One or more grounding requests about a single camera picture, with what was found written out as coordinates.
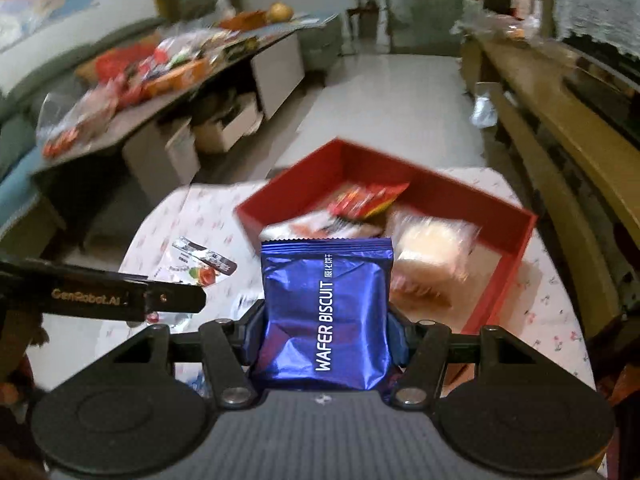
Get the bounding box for frosted glass door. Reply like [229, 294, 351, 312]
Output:
[387, 0, 466, 53]

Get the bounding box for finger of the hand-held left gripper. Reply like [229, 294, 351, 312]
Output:
[142, 280, 207, 320]

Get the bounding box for clear plastic bags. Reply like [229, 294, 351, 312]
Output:
[450, 2, 551, 43]

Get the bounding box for blue wafer biscuit packet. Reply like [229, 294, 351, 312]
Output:
[250, 236, 396, 392]

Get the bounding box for wall map poster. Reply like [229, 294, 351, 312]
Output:
[0, 0, 101, 53]

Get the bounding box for person's left hand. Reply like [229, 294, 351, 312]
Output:
[0, 312, 48, 403]

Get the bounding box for red gift box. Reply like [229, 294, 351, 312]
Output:
[482, 0, 541, 16]

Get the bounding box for wooden television cabinet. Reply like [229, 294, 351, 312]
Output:
[460, 35, 640, 341]

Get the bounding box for black yellow box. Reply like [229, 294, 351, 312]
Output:
[222, 35, 258, 58]

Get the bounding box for clear round pastry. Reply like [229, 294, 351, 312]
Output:
[387, 210, 483, 311]

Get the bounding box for red snack packet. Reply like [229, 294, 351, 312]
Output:
[327, 182, 411, 221]

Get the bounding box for pile of snack bags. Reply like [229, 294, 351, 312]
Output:
[37, 27, 261, 158]

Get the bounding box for white lace cloth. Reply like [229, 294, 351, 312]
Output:
[552, 0, 640, 56]

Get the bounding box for orange cardboard tray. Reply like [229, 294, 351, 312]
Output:
[219, 10, 268, 31]

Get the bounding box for low coffee table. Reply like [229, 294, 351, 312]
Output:
[30, 25, 306, 196]

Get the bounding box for plastic bag on shelf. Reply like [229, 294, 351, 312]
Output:
[470, 82, 503, 128]

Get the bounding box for grey sofa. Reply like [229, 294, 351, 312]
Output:
[295, 12, 343, 78]

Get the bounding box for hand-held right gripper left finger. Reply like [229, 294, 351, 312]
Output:
[55, 302, 266, 408]

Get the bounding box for white date snack packet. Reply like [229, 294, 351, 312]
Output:
[152, 236, 237, 328]

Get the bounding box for black television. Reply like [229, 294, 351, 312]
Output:
[550, 25, 640, 161]

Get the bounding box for clear packet of brown snack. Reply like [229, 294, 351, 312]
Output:
[259, 212, 386, 241]

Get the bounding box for long orange box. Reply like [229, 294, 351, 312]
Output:
[142, 57, 208, 98]

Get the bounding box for red cardboard box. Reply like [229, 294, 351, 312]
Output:
[235, 139, 540, 336]

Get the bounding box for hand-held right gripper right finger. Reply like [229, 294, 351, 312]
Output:
[390, 310, 593, 408]

